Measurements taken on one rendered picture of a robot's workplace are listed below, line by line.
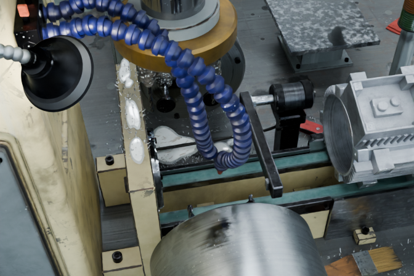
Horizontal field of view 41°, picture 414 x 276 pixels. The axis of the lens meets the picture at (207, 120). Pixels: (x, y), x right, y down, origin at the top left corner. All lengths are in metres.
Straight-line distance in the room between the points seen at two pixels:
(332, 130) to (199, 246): 0.51
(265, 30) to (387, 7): 0.41
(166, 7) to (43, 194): 0.29
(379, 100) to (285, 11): 0.62
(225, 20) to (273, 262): 0.33
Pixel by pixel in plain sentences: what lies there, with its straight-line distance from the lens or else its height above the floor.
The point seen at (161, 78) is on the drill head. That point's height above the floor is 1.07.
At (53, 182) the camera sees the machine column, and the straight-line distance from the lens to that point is 0.74.
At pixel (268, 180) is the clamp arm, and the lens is 0.97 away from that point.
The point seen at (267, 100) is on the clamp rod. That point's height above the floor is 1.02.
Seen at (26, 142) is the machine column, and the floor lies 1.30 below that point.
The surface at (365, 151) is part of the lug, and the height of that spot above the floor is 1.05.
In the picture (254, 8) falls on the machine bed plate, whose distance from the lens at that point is 1.78.
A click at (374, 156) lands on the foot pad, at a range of 1.02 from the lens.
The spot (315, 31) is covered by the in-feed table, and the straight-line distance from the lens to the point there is 1.49.
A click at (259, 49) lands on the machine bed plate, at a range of 1.61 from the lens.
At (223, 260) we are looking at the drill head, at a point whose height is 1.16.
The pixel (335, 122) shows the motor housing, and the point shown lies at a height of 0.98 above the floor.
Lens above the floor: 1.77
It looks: 45 degrees down
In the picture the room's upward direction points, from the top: 1 degrees counter-clockwise
